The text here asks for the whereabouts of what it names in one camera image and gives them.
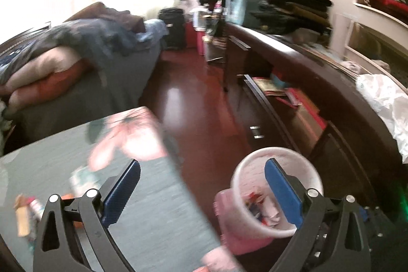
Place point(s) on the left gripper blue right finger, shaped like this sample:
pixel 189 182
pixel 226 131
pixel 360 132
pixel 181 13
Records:
pixel 288 191

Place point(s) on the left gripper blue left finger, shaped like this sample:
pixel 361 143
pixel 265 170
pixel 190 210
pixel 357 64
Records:
pixel 116 191

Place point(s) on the white paper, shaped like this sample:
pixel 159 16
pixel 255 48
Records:
pixel 270 215

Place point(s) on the pink white trash bin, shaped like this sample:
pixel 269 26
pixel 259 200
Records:
pixel 248 213

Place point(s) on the small white green packet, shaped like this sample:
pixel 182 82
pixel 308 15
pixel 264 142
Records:
pixel 83 179

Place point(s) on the orange box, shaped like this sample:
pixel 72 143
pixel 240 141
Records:
pixel 69 196

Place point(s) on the white tube with pink cap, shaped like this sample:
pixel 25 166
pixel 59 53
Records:
pixel 36 207

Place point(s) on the dark wooden dresser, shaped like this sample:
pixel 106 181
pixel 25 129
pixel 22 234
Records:
pixel 355 154

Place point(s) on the white plastic bag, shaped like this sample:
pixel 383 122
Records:
pixel 389 102

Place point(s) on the dark bed with headboard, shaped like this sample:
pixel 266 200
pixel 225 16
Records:
pixel 96 94

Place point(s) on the pink red folded quilt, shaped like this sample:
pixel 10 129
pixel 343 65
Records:
pixel 44 78

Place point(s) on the dark blue blanket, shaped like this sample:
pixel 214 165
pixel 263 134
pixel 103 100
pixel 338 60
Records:
pixel 96 33

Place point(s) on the black suitcase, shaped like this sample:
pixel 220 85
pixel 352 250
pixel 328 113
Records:
pixel 174 19

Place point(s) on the white wall shelf unit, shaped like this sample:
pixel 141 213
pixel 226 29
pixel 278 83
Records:
pixel 377 39

